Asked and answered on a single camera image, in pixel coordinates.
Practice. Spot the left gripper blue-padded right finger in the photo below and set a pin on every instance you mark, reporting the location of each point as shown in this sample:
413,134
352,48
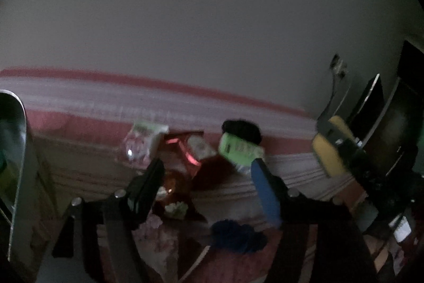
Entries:
271,189

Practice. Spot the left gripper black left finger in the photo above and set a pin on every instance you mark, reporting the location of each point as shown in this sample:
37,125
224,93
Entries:
142,192

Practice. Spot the green tissue pack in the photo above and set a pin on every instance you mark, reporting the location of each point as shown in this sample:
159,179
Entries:
239,152

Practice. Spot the yellow sponge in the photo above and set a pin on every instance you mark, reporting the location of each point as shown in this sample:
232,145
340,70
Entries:
330,144

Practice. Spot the red snack packet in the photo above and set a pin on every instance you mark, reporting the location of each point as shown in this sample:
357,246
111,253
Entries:
193,149

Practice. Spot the black fuzzy object near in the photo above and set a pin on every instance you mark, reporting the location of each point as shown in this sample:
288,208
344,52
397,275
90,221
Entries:
231,236

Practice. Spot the black fuzzy object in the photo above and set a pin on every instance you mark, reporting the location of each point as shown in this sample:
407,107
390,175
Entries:
231,236
243,129

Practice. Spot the black fuzzy object far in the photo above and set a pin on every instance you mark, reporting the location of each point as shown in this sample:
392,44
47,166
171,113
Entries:
243,129

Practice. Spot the red white striped cloth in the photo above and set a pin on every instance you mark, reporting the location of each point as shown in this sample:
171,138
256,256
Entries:
78,119

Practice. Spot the steel bowl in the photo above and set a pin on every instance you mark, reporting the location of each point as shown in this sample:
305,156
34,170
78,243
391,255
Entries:
17,152

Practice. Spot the wall socket with plug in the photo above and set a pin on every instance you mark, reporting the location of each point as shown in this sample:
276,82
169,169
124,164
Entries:
338,67

